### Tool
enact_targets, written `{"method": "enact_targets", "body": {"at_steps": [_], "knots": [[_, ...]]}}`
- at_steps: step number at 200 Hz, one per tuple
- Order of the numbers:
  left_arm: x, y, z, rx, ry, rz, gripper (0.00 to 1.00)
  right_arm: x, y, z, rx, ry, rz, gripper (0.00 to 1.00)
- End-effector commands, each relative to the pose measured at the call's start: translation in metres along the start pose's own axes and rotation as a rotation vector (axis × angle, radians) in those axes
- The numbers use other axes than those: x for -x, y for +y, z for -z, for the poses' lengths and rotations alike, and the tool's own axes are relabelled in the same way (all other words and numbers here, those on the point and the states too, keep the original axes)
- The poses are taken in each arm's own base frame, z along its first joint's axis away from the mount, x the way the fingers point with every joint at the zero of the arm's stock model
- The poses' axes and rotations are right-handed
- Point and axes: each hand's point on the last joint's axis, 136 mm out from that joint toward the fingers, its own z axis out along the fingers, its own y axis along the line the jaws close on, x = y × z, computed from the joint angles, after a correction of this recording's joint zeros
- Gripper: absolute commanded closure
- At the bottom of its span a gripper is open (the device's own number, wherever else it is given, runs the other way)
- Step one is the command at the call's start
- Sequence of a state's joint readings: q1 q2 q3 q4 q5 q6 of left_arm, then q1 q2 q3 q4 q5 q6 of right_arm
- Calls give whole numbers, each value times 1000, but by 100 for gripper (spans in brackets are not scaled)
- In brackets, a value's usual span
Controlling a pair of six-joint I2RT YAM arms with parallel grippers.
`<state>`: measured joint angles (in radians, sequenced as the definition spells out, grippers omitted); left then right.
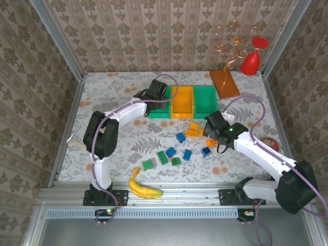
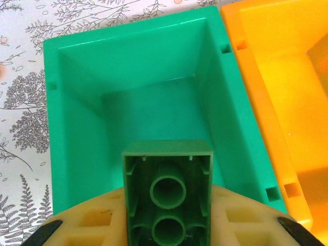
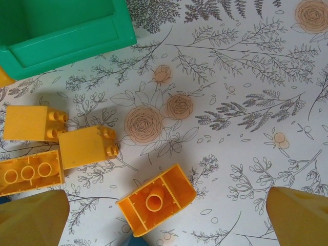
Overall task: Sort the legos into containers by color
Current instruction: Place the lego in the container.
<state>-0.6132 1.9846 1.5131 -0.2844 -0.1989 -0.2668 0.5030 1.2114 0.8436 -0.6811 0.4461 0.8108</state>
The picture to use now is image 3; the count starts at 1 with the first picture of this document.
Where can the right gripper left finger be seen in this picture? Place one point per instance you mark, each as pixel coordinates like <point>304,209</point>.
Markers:
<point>30,223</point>

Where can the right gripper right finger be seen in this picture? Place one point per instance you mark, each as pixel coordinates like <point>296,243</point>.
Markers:
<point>302,223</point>

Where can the blue lego brick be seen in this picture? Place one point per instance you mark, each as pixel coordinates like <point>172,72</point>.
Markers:
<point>3,200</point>
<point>137,242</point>

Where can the yellow long lego brick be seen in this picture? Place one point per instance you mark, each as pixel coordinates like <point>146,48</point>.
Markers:
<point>30,176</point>

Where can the yellow square lego brick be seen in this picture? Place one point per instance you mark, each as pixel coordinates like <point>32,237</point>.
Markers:
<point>82,147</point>
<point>25,123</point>

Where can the yellow curved lego brick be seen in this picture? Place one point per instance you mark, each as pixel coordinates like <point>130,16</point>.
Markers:
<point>176,187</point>

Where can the floral patterned tablecloth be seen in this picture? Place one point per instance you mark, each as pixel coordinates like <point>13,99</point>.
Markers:
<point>230,102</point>

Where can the orange plastic bin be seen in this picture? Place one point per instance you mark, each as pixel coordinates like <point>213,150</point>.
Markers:
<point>5,78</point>

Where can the green plastic bin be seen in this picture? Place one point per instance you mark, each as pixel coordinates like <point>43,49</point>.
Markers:
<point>77,43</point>

